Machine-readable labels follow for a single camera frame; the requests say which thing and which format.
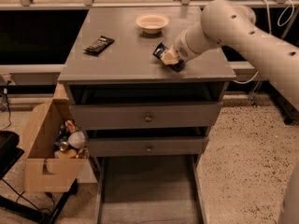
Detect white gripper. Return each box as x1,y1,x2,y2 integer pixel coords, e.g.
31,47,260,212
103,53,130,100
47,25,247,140
161,35,196,65

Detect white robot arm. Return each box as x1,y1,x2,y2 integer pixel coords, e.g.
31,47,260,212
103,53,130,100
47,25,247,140
165,0,299,107

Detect black snack bar on counter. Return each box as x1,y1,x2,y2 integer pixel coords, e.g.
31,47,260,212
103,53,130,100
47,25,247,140
84,35,114,55

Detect grey wooden drawer cabinet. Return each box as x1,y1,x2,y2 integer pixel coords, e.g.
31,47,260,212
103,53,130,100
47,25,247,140
57,6,237,224

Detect grey top drawer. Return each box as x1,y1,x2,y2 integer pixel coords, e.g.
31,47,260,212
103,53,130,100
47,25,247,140
69,103,221,130

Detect grey middle drawer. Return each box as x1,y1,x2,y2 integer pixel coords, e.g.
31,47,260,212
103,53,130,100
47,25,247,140
87,137,208,157

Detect grey open bottom drawer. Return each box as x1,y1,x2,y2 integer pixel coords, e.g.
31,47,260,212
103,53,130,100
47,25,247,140
95,155,207,224

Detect white paper bowl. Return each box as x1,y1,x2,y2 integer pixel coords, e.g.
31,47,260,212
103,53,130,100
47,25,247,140
135,13,169,35

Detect yellow item in box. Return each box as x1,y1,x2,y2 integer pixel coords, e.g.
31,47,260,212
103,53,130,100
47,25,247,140
58,149,78,159

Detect metal can in box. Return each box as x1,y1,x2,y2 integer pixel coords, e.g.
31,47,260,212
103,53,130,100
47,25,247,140
59,141,69,151

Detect cardboard box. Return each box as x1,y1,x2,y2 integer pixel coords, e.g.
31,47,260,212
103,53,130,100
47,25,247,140
21,99,88,192

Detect white cable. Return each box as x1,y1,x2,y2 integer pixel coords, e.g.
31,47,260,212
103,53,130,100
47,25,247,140
233,0,295,85

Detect metal railing frame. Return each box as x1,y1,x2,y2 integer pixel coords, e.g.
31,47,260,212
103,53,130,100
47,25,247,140
0,0,299,86

